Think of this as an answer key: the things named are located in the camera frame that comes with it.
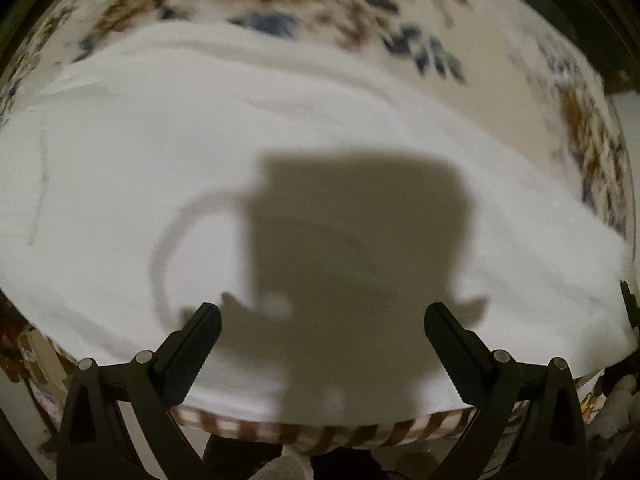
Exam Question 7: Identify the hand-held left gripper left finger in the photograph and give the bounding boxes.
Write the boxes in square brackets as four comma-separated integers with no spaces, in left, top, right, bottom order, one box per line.
[56,302,222,480]

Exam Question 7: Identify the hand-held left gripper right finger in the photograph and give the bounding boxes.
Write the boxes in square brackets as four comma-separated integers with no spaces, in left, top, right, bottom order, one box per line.
[424,302,589,480]

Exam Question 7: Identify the white pants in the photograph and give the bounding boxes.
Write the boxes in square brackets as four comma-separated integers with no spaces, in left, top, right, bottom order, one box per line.
[0,20,640,422]

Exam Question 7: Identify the brown checked cloth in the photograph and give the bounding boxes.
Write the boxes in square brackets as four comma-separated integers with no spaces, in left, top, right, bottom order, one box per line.
[170,404,483,450]

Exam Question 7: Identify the white fluffy object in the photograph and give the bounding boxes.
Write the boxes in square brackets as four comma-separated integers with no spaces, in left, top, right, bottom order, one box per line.
[592,375,637,438]

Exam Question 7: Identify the floral printed blanket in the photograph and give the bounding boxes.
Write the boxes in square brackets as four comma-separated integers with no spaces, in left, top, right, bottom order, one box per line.
[0,0,633,411]

